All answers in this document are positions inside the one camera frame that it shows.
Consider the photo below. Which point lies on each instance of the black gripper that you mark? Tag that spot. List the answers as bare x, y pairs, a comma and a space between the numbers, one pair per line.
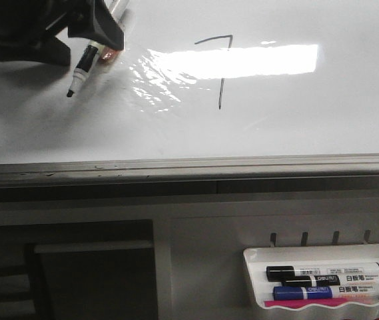
28, 29

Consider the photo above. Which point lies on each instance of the taped black whiteboard marker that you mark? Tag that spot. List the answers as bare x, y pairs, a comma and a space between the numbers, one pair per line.
93, 51

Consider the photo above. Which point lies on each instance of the blue capped whiteboard marker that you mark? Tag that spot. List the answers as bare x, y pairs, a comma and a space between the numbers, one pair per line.
295, 293

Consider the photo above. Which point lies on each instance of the white plastic marker tray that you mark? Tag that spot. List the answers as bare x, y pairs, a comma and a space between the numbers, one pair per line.
260, 289

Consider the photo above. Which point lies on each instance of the black capped marker top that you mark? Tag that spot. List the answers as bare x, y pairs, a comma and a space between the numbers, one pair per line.
282, 272

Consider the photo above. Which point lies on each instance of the black capped marker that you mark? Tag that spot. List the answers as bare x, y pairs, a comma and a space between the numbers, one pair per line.
282, 272
345, 280

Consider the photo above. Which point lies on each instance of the pink eraser strip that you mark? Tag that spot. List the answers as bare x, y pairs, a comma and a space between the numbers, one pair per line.
296, 304

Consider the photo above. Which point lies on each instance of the black capped marker middle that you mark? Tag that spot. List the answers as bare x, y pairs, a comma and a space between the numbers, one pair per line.
345, 280

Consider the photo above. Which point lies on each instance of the white whiteboard with grey frame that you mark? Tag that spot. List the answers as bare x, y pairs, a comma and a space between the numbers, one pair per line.
205, 89

